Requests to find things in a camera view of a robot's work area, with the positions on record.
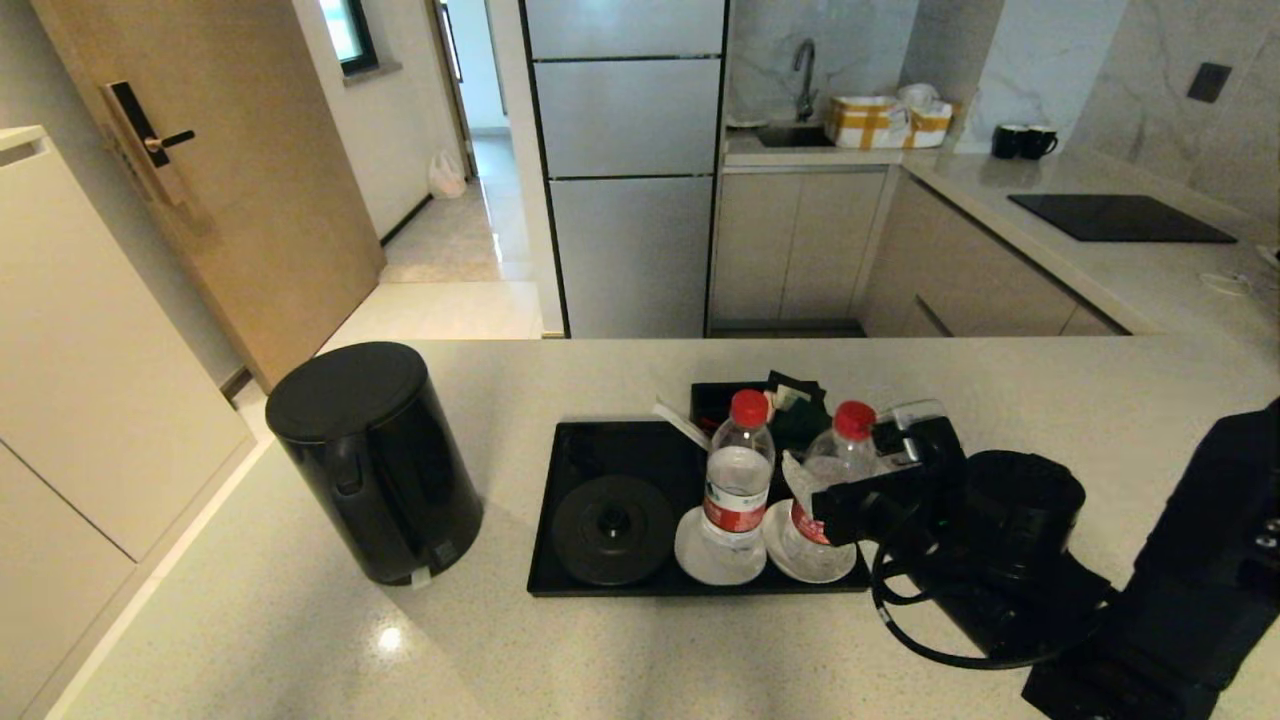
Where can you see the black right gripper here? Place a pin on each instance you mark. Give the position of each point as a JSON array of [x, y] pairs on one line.
[[890, 500]]

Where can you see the clear red-label water bottle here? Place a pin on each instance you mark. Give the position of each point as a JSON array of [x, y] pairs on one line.
[[737, 480], [848, 445]]

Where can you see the black electric kettle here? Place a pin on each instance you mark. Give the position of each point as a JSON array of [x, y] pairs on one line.
[[390, 470]]

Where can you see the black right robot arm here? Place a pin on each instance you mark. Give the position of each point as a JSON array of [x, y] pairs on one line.
[[1150, 600]]

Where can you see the dark green tea bag packets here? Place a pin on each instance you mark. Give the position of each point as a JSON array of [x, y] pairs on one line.
[[800, 420]]

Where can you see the black box of sachets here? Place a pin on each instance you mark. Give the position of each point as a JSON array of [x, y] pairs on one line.
[[712, 400]]

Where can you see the black round kettle base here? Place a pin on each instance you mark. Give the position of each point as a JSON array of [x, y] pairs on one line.
[[612, 530]]

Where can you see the small white sachet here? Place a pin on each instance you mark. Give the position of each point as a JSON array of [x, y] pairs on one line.
[[790, 397]]

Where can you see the white ceramic saucer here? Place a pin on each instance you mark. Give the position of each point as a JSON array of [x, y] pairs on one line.
[[690, 555], [775, 555]]

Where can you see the white wrapped stir stick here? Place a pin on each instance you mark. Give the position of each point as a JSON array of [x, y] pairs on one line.
[[680, 422]]

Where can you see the black rectangular serving tray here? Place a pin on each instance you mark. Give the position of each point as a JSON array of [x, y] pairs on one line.
[[600, 450]]

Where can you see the beige kitchen base cabinet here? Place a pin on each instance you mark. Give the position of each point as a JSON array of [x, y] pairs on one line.
[[800, 250]]

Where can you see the silver grey refrigerator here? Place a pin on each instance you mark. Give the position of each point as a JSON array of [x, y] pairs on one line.
[[630, 200]]

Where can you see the steel kitchen sink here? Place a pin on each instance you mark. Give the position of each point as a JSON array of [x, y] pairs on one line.
[[790, 135]]

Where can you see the taped cardboard box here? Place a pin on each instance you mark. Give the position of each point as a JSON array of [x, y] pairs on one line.
[[870, 122]]

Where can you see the black ceramic mug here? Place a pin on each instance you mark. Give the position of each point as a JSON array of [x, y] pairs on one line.
[[1038, 143], [1004, 142]]

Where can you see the white crumpled bundle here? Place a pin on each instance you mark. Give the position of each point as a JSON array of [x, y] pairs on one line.
[[917, 95]]

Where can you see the black induction cooktop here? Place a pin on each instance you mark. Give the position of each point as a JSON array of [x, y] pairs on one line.
[[1120, 218]]

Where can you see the chrome kitchen faucet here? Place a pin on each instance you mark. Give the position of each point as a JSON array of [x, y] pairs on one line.
[[805, 70]]

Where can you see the white plastic bag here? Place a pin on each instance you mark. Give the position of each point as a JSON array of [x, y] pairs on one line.
[[447, 177]]

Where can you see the dark framed window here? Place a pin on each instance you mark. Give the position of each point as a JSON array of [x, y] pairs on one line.
[[352, 35]]

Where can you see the light wooden door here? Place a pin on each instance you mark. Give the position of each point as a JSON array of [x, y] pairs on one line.
[[250, 150]]

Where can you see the white tall cabinet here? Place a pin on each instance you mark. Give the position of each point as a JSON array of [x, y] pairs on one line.
[[90, 400]]

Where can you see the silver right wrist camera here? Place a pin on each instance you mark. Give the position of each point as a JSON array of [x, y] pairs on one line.
[[910, 420]]

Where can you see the dark wall switch plate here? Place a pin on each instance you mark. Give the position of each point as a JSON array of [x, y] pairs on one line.
[[1209, 82]]

